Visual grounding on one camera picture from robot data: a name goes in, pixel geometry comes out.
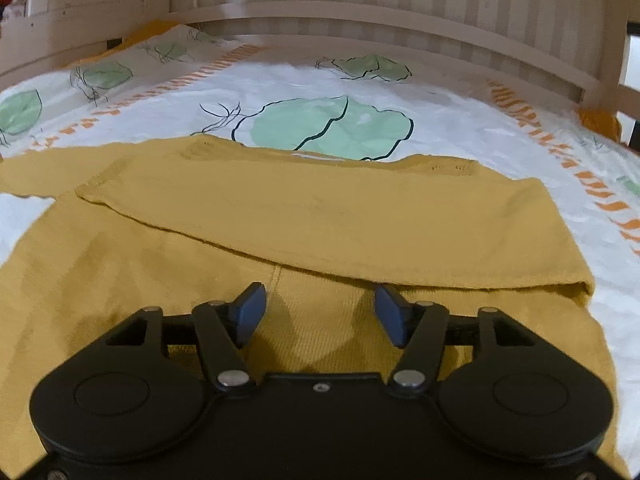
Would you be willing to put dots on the white leaf-print blanket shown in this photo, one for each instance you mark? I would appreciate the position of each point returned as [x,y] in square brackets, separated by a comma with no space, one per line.
[450,125]

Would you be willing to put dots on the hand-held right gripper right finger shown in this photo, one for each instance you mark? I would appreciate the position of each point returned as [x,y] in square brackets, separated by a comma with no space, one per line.
[391,312]

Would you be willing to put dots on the mustard yellow knit shirt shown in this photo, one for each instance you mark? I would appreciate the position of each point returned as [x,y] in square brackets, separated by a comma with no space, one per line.
[325,215]

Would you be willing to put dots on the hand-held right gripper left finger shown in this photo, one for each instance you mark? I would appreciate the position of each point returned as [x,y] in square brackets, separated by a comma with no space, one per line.
[248,310]

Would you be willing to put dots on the light wooden bed frame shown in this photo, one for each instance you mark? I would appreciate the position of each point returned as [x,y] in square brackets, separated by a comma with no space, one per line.
[350,20]

